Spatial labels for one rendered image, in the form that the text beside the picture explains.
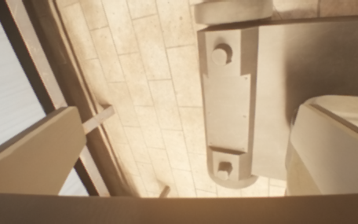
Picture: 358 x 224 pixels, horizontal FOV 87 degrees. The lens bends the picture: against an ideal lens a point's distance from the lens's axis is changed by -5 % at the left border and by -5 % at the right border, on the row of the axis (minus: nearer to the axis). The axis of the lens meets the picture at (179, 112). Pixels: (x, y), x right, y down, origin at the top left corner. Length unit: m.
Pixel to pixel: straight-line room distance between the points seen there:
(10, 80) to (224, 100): 0.74
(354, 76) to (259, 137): 0.27
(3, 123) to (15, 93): 0.11
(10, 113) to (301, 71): 0.92
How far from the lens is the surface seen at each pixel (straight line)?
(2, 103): 0.89
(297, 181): 0.33
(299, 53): 0.52
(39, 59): 0.95
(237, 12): 0.49
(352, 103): 0.46
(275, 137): 0.62
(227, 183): 0.73
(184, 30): 0.75
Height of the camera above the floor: 0.68
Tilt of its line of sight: 51 degrees down
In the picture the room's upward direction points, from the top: 138 degrees counter-clockwise
